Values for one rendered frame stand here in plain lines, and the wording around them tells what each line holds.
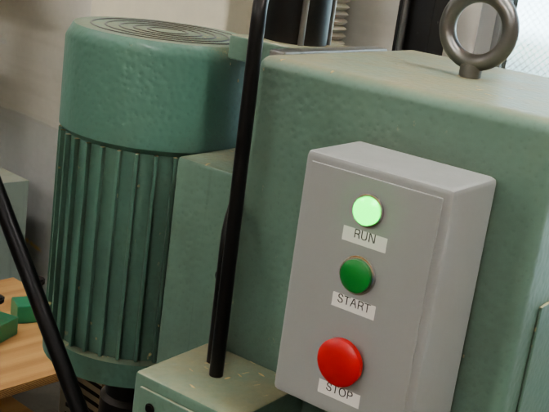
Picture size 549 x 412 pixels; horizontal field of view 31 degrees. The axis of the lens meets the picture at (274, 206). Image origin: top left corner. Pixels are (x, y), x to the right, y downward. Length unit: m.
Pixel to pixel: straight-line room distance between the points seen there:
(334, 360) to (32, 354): 1.94
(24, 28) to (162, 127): 2.73
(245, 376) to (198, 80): 0.25
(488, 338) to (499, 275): 0.04
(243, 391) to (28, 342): 1.90
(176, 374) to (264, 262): 0.10
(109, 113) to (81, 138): 0.04
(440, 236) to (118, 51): 0.35
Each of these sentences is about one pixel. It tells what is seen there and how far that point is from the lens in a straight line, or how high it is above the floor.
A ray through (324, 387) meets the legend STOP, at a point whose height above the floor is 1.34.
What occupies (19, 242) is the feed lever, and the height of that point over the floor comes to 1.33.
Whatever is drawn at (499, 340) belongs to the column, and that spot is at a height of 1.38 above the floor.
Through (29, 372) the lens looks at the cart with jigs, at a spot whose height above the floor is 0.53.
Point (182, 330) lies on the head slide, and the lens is 0.82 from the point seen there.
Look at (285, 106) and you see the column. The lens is 0.67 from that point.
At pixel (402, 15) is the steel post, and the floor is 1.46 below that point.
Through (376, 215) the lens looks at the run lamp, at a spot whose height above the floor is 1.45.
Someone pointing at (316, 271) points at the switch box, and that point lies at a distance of 0.60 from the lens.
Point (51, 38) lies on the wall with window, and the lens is 3.39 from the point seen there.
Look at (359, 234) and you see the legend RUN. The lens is 0.57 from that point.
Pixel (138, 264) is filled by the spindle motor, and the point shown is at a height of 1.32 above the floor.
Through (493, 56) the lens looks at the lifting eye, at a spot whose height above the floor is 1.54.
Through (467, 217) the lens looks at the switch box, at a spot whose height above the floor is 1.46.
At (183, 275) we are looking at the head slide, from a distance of 0.80.
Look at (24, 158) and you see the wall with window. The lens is 3.56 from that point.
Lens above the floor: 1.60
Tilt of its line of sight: 16 degrees down
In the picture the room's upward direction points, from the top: 8 degrees clockwise
